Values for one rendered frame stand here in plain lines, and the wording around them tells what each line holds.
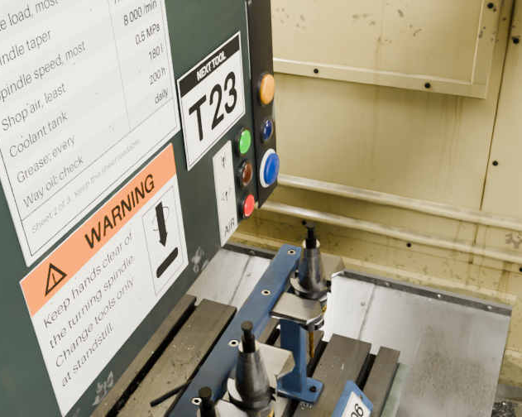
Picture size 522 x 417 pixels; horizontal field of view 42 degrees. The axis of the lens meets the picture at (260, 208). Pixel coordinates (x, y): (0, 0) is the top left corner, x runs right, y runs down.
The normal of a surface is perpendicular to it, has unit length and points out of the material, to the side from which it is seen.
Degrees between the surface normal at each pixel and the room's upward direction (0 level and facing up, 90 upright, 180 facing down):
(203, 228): 90
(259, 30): 90
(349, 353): 0
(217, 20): 90
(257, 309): 0
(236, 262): 25
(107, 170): 90
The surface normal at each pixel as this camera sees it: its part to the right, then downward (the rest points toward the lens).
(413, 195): -0.40, 0.53
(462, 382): -0.21, -0.54
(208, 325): -0.04, -0.83
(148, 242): 0.91, 0.19
